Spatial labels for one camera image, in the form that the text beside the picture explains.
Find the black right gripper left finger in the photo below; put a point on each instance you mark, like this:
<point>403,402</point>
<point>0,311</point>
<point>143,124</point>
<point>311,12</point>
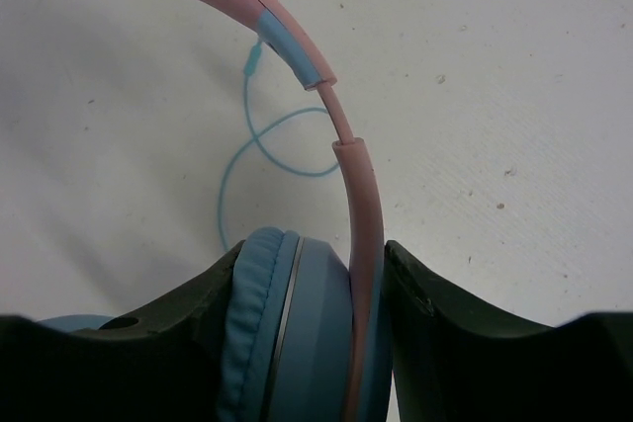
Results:
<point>159,362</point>

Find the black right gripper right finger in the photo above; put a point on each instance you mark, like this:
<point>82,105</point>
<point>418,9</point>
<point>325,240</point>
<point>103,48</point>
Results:
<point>460,358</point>

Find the pink blue cat-ear headphones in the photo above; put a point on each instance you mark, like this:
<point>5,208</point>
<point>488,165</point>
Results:
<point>306,335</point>

